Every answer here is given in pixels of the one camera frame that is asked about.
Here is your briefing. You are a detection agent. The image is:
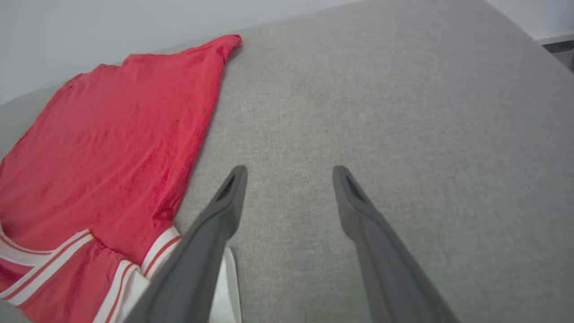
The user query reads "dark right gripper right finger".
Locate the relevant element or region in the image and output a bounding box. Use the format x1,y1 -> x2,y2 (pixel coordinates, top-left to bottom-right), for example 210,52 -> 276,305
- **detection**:
332,165 -> 459,323

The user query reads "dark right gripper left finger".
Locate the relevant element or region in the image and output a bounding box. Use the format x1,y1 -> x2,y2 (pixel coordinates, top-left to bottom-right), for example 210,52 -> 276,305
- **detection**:
125,165 -> 248,323

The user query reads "red and white shirt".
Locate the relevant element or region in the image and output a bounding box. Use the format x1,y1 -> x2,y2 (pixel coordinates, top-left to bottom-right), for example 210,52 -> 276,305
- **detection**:
0,35 -> 243,323

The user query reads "grey fabric sofa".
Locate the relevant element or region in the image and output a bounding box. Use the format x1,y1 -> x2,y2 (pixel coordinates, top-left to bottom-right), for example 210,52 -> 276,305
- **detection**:
0,0 -> 574,323

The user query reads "dark baseboard strip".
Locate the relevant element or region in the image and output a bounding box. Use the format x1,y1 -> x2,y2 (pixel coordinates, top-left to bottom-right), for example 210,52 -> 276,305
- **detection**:
536,38 -> 574,72

